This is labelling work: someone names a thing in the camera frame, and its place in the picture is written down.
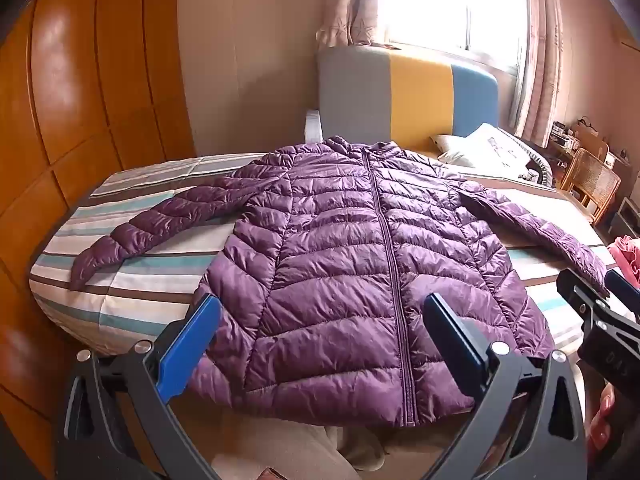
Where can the striped bedspread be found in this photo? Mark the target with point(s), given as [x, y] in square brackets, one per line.
[125, 290]

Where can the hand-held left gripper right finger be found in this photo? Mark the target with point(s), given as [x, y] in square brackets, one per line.
[457, 355]

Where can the purple down jacket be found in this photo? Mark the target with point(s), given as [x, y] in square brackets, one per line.
[330, 270]

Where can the red cloth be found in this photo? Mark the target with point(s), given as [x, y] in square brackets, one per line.
[625, 257]

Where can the person's beige pants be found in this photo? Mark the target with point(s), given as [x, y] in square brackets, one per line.
[300, 450]

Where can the wicker chair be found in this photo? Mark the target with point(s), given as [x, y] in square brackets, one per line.
[592, 185]

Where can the pink patterned curtain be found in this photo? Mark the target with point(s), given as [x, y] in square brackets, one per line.
[350, 5]
[542, 55]

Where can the white pillow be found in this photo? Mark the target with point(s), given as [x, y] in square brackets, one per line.
[482, 147]

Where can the grey yellow blue headboard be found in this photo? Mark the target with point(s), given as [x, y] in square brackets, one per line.
[400, 100]

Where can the wooden wardrobe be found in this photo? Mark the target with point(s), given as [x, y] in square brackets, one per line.
[85, 135]

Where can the grey striped cushion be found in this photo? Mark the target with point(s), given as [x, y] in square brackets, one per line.
[539, 165]

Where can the cluttered wooden desk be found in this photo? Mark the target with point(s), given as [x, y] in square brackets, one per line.
[575, 137]

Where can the window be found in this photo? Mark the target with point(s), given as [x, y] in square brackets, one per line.
[450, 5]

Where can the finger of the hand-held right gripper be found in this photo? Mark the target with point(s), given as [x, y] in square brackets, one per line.
[625, 290]
[582, 292]

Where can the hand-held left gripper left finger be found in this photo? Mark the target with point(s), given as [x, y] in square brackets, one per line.
[190, 342]

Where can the person's right hand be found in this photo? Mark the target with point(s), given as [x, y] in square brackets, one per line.
[602, 417]

